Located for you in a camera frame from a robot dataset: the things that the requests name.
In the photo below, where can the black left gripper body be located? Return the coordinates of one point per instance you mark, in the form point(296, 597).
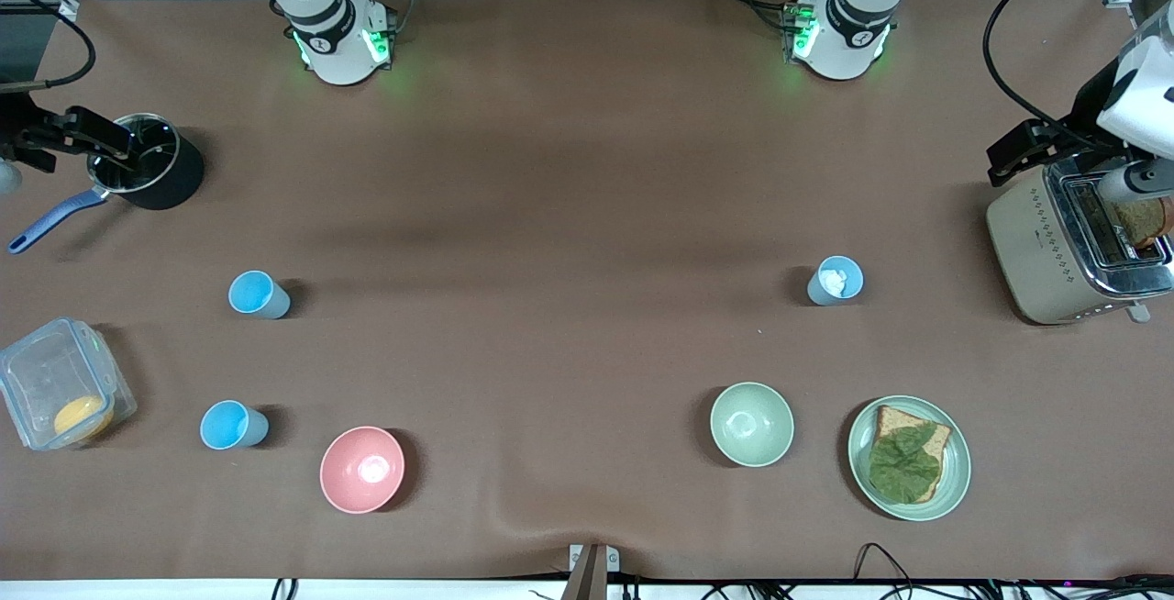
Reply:
point(1088, 107)

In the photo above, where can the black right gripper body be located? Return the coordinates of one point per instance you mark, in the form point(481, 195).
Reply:
point(20, 122)

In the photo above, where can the light blue cup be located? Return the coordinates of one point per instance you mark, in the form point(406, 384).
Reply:
point(231, 426)
point(257, 294)

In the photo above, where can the blue cup with white paper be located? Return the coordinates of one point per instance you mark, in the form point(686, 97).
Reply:
point(833, 283)

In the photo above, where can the beige and chrome toaster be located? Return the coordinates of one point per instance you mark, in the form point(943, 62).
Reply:
point(1032, 242)

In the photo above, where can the brown toast slice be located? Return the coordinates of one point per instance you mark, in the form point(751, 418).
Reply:
point(1146, 224)

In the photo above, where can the crumpled white paper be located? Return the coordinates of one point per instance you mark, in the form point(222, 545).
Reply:
point(834, 282)

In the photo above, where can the clear plastic food container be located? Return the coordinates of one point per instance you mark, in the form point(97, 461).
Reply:
point(46, 380)

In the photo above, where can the orange round food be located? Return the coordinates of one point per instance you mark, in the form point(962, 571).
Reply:
point(81, 416)

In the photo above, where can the brown bread slice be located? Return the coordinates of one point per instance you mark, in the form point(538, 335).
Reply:
point(931, 439)

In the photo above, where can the pale green plate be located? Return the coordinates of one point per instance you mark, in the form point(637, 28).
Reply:
point(956, 467)

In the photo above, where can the green lettuce leaf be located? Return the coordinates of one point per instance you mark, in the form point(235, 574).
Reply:
point(903, 467)

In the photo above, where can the pale green bowl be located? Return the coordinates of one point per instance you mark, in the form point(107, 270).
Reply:
point(752, 424)

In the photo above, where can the pink bowl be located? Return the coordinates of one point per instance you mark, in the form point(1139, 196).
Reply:
point(361, 470)

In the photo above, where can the brown table cloth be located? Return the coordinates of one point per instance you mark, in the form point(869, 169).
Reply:
point(587, 352)

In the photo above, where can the metal table edge bracket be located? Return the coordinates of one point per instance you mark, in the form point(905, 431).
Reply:
point(592, 568)

